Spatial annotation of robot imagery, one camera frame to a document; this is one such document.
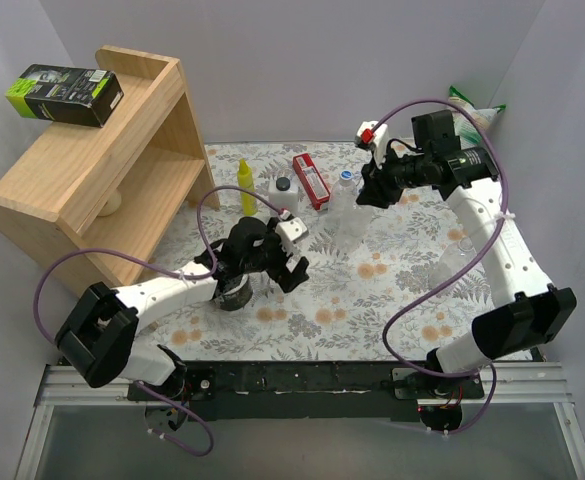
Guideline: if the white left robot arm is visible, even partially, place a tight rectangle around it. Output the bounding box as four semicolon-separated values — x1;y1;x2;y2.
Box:
55;213;309;400

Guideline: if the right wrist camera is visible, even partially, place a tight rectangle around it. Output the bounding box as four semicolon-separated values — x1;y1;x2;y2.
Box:
354;121;389;163

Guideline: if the cream object under shelf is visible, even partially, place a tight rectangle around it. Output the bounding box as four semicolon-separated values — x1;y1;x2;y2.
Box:
98;190;122;217

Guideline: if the purple cable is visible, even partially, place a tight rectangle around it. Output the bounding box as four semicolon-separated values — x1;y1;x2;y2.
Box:
32;185;291;457
371;98;511;434

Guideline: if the black green box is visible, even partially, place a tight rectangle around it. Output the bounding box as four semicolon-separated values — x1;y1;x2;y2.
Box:
5;64;124;128

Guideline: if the red toothpaste box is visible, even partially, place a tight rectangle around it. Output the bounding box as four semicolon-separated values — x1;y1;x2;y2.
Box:
292;153;330;211

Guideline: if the yellow squeeze bottle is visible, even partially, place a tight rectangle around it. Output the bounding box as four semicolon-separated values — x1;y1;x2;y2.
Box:
237;159;258;216

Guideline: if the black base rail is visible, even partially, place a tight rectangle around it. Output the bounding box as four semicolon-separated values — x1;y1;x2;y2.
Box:
127;361;484;422

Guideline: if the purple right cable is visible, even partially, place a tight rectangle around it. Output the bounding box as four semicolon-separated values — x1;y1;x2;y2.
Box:
371;98;511;434

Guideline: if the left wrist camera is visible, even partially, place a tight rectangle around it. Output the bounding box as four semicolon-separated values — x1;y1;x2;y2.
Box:
275;209;308;247

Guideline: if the white bottle black cap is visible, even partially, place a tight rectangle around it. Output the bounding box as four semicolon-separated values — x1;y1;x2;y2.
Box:
268;177;299;216

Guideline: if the wooden shelf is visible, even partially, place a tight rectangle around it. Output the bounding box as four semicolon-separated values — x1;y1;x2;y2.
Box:
0;46;220;295

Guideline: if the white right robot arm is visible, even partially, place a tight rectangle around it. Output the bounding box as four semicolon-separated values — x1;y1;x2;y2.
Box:
356;110;576;398

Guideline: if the floral table mat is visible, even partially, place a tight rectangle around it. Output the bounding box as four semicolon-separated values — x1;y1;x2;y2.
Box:
140;143;492;361

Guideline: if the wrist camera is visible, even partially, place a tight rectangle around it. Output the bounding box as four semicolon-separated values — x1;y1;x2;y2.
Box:
354;121;389;163
275;209;308;247

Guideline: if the clear plastic bottle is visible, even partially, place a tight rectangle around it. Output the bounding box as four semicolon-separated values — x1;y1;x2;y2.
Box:
428;237;476;289
327;170;358;229
335;202;374;253

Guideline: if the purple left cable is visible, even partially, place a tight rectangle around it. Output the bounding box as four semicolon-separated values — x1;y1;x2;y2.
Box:
32;185;291;457

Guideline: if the green chips bag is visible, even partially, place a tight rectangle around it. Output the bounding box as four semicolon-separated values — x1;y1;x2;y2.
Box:
448;85;507;143

